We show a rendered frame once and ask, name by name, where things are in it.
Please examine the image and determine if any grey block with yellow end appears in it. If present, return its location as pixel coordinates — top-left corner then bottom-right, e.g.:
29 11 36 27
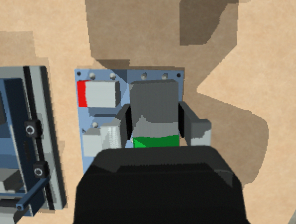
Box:
82 128 102 157

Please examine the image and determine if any grey metal block with green end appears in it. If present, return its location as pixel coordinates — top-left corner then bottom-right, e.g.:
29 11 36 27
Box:
129 79 179 148

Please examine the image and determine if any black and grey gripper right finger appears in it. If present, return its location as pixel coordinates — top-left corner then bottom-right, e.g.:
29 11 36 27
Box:
178 101 212 146

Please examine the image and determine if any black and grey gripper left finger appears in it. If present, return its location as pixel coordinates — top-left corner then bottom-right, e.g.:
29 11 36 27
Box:
100 104 133 150

